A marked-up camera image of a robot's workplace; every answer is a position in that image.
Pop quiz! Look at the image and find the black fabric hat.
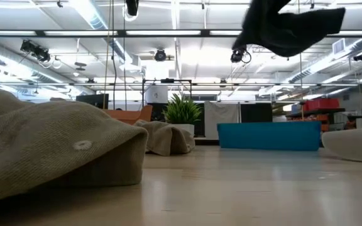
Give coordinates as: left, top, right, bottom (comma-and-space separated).
231, 0, 347, 59

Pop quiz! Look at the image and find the large olive beige knit hat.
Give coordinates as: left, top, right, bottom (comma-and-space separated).
0, 90, 149, 207

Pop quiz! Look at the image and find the pale grey hat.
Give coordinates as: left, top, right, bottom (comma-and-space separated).
321, 127, 362, 164

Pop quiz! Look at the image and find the green potted plant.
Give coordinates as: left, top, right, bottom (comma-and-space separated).
163, 93, 203, 125

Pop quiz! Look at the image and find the white plant pot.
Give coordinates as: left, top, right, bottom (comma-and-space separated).
168, 123, 195, 137

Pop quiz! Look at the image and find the grey fabric panel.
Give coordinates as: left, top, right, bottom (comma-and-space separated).
204, 100, 240, 141

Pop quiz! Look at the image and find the black round ceiling fixture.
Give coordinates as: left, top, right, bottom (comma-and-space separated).
154, 49, 167, 62
230, 49, 252, 64

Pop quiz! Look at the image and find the black computer monitor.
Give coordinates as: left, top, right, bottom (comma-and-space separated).
75, 93, 110, 110

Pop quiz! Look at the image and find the blue plastic bin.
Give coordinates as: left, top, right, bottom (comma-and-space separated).
217, 121, 322, 152

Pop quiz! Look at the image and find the red storage bin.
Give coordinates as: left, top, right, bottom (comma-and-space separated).
303, 98, 340, 111

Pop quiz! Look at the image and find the wooden storage shelf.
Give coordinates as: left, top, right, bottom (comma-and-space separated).
286, 108, 347, 132

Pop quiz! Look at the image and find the black ceiling spotlight cluster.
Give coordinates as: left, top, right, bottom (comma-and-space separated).
19, 40, 52, 63

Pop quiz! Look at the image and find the black horizontal frame bar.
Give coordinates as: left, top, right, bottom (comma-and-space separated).
0, 29, 362, 39

